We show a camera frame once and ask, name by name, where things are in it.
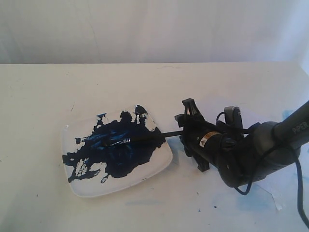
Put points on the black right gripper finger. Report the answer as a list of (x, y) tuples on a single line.
[(191, 111), (202, 164)]

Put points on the black paintbrush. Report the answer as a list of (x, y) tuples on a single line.
[(109, 143)]

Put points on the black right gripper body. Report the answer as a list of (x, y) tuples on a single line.
[(204, 138)]

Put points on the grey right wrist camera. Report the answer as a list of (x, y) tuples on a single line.
[(233, 119)]

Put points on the white square paint plate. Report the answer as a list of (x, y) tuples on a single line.
[(94, 170)]

